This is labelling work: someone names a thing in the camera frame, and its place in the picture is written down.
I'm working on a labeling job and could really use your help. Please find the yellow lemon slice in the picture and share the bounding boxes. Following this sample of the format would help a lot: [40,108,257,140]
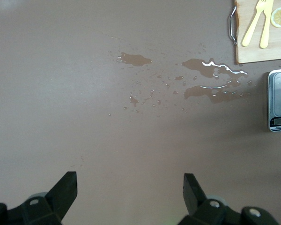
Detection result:
[271,7,281,28]

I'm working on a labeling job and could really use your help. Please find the silver digital kitchen scale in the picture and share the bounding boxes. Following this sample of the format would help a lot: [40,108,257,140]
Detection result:
[268,68,281,133]

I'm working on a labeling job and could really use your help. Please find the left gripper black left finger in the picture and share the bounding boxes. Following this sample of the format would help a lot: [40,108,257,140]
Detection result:
[0,171,78,225]

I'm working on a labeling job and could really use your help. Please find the yellow plastic knife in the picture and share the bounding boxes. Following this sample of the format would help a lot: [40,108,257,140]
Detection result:
[259,0,274,49]

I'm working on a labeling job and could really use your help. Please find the wooden cutting board metal handle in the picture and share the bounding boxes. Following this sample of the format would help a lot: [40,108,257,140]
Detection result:
[228,0,281,65]

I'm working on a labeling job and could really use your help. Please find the brown table cover mat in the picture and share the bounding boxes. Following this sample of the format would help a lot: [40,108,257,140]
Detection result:
[0,0,281,225]

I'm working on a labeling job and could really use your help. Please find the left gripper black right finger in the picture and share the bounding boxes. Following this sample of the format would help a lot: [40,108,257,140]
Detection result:
[183,172,278,225]

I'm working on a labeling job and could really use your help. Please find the yellow plastic fork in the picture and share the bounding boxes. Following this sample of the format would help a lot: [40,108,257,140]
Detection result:
[241,0,267,47]

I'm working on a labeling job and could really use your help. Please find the small spilled liquid puddle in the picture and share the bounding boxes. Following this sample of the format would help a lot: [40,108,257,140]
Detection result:
[116,52,153,67]

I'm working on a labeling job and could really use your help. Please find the long spilled liquid puddle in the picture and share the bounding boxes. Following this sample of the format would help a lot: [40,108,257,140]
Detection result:
[181,58,249,79]

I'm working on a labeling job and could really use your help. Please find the wide spilled liquid puddle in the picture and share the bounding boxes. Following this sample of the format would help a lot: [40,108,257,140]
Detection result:
[184,84,251,104]

